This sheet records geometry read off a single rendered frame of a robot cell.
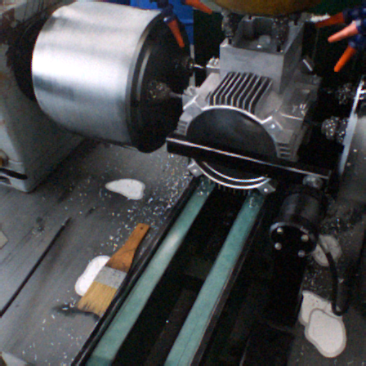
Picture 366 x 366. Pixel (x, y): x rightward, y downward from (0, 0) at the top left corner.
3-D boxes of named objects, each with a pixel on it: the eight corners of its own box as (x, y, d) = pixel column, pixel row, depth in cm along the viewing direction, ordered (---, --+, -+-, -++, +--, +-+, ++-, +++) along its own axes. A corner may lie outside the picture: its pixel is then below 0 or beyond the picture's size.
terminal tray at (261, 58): (242, 54, 82) (243, 14, 77) (301, 64, 78) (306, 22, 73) (217, 87, 74) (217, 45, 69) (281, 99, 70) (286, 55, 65)
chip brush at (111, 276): (133, 222, 89) (133, 220, 88) (156, 229, 87) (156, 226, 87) (75, 309, 75) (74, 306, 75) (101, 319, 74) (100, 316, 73)
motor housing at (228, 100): (219, 120, 93) (220, 31, 80) (311, 140, 87) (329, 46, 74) (178, 180, 80) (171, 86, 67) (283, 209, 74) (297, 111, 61)
